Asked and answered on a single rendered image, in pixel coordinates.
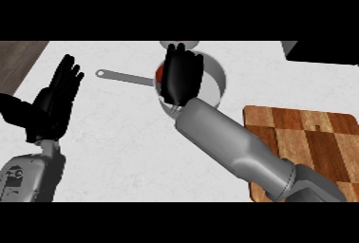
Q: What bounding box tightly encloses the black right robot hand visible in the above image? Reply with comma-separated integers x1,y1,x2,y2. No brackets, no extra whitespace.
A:
160,42,207,107

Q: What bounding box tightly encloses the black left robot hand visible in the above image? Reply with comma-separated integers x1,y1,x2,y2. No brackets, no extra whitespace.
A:
0,53,88,144

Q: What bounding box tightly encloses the red bell pepper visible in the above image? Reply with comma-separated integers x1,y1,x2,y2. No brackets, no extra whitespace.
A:
154,65,166,84

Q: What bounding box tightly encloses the brown wooden cutting board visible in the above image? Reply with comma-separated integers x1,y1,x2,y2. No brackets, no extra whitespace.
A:
241,104,359,203

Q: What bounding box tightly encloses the grey round object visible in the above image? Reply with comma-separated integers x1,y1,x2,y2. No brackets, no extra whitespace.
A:
159,41,201,49

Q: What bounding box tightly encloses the black appliance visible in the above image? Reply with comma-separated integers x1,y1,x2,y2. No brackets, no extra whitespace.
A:
280,41,359,66

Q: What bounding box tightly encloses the grey metal pot with handle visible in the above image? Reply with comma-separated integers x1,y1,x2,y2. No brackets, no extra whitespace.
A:
95,47,230,121

